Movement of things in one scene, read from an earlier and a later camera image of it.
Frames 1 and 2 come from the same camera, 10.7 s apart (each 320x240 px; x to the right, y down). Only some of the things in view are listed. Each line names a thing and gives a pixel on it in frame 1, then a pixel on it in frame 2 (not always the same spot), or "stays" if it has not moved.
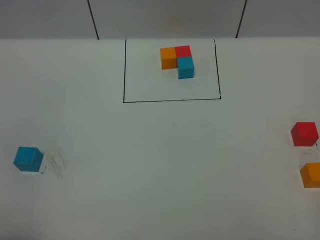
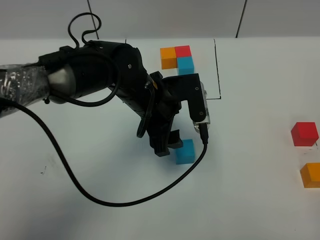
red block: (304, 134) stays
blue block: (28, 159) to (185, 155)
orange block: (310, 174) stays
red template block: (183, 51) stays
